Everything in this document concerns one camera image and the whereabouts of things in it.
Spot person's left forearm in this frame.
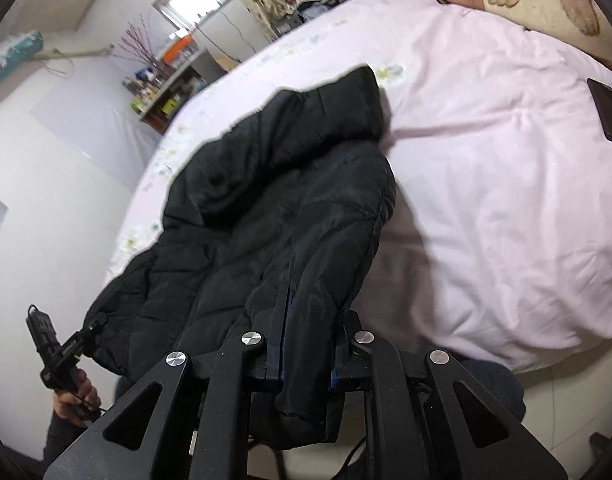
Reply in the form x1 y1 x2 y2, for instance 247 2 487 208
42 415 94 468

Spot orange storage box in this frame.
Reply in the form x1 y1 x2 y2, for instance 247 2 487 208
160 35 196 65

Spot bear print plush blanket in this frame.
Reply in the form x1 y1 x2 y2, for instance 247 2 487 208
481 0 612 72

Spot person's left hand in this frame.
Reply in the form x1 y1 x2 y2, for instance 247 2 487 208
52 369 103 429

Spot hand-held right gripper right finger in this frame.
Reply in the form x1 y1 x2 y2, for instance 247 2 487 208
328 311 569 480

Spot black hooded puffer jacket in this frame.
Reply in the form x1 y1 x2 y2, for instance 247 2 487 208
82 63 398 452

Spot teal covered air conditioner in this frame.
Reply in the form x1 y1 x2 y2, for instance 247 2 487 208
0 29 45 92

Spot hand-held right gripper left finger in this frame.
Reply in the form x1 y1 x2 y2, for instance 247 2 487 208
43 300 288 480

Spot black smartphone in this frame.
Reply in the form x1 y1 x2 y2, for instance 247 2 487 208
586 78 612 149

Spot bed with pink floral sheet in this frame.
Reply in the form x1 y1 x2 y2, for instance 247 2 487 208
105 0 612 376

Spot vase of pink branches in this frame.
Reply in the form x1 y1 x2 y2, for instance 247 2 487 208
108 21 162 73

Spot cluttered wooden shelf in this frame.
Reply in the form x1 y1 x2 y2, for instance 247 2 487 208
122 62 210 135

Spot white cabinet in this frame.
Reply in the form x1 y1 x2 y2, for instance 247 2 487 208
192 47 243 83

